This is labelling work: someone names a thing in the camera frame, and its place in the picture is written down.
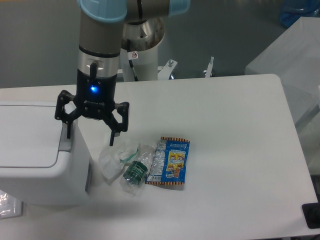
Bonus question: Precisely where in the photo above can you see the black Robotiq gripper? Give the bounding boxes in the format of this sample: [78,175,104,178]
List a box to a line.
[54,67,130,147]

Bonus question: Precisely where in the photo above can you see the white pedestal base frame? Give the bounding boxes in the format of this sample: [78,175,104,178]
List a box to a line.
[117,56,215,82]

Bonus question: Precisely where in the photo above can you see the white push-lid trash can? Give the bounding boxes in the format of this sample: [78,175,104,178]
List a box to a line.
[0,100,92,205]

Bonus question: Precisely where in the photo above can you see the crumpled clear plastic bag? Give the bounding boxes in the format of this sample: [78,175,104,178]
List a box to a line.
[98,136,139,181]

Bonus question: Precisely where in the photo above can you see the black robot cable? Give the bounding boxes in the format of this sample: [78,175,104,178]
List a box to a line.
[126,39,139,82]

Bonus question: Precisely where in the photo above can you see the crushed green-label plastic bottle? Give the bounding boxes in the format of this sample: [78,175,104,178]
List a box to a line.
[119,142,157,197]

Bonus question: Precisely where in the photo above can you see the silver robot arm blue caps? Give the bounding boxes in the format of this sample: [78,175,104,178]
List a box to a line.
[54,0,191,146]

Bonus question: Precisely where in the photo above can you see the blue water jug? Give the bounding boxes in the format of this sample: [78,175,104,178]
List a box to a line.
[278,0,320,28]

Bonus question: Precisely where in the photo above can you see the blue snack wrapper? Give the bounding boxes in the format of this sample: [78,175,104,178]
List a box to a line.
[145,136,190,186]

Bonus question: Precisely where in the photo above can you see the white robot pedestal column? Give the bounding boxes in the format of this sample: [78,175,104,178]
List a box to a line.
[120,45,158,82]

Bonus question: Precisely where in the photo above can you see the clear plastic packet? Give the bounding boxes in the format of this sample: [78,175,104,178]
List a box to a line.
[0,190,23,219]

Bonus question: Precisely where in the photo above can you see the black device at table edge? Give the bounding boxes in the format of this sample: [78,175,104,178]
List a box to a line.
[302,202,320,229]

